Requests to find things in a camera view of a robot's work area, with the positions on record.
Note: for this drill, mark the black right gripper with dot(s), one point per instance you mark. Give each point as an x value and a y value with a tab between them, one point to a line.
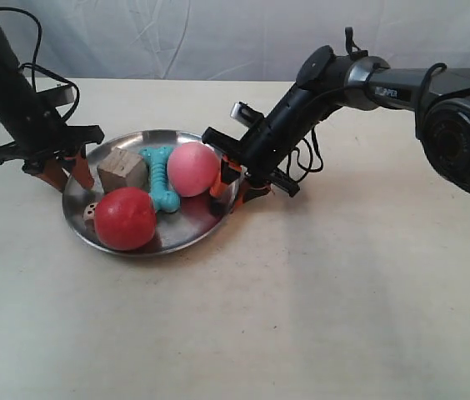
263	147

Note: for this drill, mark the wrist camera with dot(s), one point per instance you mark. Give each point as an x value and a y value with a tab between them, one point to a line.
58	96
244	114

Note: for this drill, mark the white backdrop cloth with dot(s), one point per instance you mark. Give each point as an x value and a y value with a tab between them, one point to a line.
229	40

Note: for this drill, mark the small wooden die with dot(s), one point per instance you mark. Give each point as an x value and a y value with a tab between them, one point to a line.
89	212

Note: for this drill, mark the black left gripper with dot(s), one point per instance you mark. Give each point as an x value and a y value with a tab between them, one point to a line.
40	133

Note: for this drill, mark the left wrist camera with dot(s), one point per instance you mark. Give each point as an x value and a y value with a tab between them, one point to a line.
58	96

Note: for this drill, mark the wooden cube block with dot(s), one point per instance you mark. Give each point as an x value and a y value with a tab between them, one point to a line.
121	169

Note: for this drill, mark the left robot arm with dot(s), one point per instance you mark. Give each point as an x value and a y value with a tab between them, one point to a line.
39	78

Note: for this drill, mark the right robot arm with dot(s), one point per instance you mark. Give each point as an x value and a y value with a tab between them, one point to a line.
438	96

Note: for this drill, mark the teal rubber bone toy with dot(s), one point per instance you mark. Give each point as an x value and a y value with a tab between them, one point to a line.
164	199

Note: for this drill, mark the red apple toy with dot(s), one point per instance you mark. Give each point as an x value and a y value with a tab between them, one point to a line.
125	219

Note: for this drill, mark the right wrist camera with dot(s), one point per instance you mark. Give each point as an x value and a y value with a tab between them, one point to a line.
244	114

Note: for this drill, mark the pink foam ball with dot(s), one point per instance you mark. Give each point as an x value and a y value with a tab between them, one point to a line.
192	169

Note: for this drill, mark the large round metal plate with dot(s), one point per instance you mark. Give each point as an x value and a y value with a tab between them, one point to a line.
196	219

